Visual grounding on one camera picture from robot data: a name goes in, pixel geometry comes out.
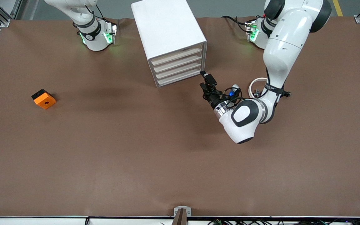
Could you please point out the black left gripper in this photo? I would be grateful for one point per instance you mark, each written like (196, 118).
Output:
(212, 99)

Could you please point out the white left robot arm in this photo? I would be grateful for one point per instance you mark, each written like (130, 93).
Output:
(280, 53)

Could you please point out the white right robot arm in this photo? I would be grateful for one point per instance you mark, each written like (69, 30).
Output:
(94, 34)

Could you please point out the white drawer with button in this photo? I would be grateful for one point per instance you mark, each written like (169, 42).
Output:
(177, 56)

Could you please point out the orange and black box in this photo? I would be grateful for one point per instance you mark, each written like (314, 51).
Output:
(45, 100)

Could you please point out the brown table cover sheet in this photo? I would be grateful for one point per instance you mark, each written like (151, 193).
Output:
(180, 156)

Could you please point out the small black clip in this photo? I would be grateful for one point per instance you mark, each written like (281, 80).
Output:
(287, 93)

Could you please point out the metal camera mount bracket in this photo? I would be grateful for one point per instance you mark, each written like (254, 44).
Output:
(182, 212)

